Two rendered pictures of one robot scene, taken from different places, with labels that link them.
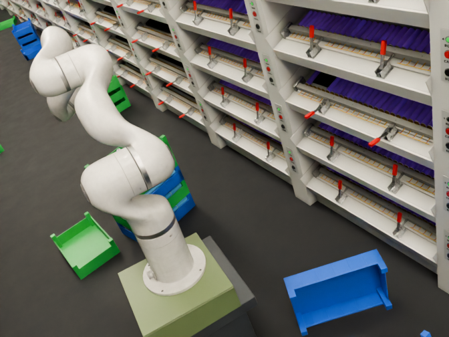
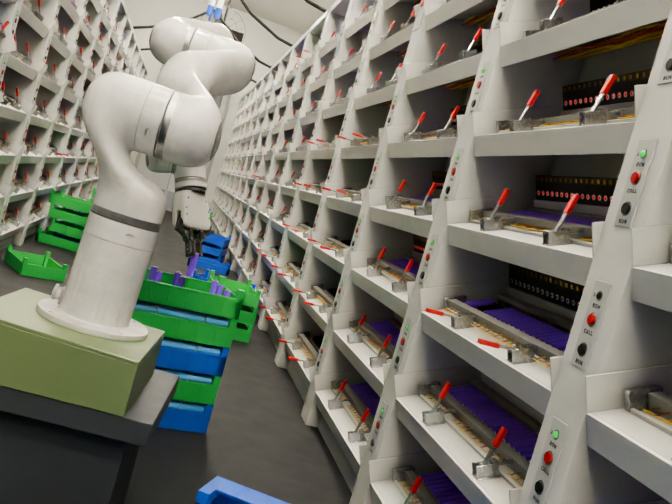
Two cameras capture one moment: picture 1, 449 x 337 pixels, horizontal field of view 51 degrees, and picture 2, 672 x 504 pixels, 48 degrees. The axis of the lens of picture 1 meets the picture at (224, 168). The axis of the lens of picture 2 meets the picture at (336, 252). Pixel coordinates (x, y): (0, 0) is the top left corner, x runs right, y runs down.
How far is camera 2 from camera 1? 0.79 m
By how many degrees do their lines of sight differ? 33
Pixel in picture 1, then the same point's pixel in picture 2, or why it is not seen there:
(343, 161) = (441, 429)
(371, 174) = (464, 453)
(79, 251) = not seen: hidden behind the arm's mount
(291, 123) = (410, 354)
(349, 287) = not seen: outside the picture
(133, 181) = (148, 112)
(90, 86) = (203, 53)
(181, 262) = (108, 294)
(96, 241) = not seen: hidden behind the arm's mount
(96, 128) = (168, 72)
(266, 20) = (462, 181)
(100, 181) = (115, 81)
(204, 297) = (88, 344)
